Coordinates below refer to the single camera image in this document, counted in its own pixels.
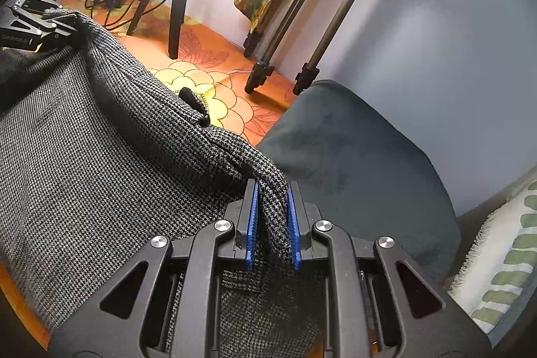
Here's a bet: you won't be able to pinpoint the silver tripod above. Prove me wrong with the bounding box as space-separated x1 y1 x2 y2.
242 0 399 96

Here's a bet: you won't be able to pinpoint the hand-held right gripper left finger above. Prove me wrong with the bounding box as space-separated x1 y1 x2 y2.
48 178 263 358

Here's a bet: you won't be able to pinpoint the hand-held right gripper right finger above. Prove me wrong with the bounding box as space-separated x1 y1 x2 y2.
286 181 491 358

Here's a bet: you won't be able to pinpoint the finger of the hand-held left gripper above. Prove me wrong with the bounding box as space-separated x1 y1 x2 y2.
17 0 63 11
12 6 81 48

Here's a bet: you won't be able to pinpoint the green striped white pillow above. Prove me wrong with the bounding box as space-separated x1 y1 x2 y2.
447 180 537 336

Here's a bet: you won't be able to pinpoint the grey houndstooth pants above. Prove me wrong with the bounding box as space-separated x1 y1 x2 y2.
0 9 332 358

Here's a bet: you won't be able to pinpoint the orange floral bedsheet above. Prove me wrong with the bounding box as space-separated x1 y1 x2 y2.
0 0 298 342

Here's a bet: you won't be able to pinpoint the dark green cloth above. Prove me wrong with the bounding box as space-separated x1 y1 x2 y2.
257 80 462 283

